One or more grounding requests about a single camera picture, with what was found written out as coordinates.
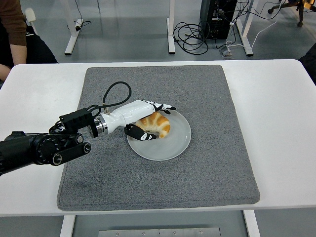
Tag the white desk leg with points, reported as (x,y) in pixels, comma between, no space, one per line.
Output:
(248,48)
(71,39)
(171,37)

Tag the grey fabric mat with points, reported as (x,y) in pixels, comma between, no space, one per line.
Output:
(172,182)

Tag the white chair armrest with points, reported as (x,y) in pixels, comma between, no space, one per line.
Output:
(30,15)

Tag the grey metal plate with screws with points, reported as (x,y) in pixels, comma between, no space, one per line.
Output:
(158,232)

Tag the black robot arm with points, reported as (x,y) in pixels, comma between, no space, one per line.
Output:
(17,148)

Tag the person's left forearm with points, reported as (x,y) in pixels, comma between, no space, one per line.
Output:
(18,55)

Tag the black bulky object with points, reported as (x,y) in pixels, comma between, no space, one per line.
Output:
(309,61)

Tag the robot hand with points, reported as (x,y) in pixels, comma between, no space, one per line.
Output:
(130,112)

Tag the round grey plate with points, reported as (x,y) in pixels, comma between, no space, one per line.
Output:
(168,148)

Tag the black computer tower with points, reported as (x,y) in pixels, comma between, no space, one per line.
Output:
(217,27)

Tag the brown chair base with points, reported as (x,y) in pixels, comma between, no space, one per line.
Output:
(301,14)

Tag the golden croissant bread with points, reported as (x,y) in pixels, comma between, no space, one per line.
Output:
(160,123)

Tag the person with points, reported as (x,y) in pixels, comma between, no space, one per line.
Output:
(37,49)

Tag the grey floor socket box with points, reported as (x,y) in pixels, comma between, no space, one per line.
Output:
(226,53)

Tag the person's right forearm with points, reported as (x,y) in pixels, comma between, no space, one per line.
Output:
(3,71)

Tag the white table leg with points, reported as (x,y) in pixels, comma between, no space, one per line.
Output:
(67,227)
(251,225)

